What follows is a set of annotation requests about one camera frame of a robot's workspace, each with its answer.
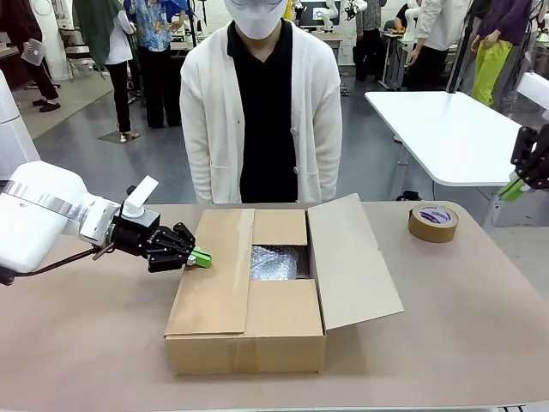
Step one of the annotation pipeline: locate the person in white jacket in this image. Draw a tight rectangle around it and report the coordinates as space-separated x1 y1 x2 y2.
407 0 469 93

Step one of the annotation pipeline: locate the white side table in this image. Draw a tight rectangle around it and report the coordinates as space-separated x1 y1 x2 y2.
364 89 535 225

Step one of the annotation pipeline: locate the person in lime trousers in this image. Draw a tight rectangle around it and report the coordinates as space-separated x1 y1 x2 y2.
469 0 540 107

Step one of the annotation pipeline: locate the person in floral shirt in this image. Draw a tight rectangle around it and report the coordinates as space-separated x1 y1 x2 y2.
124 0 186 130

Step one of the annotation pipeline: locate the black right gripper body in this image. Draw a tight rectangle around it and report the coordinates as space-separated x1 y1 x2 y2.
529 128 549 192

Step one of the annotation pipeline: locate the person in grey trousers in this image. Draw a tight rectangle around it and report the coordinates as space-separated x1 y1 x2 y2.
497 0 549 113

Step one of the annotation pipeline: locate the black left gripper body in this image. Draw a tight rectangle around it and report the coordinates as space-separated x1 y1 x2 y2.
110 211 175 270

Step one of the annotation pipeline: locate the person in dark clothes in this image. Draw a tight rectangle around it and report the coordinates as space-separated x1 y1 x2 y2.
354 0 385 83

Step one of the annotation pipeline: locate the clear bubble wrap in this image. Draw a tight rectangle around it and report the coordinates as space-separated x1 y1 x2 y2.
249 243 311 284

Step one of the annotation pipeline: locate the brown packing tape roll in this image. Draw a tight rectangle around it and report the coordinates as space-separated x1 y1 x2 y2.
407 202 461 245

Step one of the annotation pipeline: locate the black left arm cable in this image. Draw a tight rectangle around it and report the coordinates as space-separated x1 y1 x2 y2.
0 241 118 287

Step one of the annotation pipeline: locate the person in black clothes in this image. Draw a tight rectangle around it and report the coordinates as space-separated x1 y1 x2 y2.
0 0 62 114

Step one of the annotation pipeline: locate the brown cardboard box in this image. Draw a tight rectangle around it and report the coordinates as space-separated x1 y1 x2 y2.
163 192 406 376

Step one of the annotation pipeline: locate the black stand pole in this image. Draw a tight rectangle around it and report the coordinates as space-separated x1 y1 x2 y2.
445 0 475 95

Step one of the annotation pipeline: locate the person with green scarf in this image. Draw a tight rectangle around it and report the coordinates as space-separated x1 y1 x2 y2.
72 0 141 143

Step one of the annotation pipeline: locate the person in white cardigan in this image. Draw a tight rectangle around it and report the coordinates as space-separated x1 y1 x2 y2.
178 0 344 205

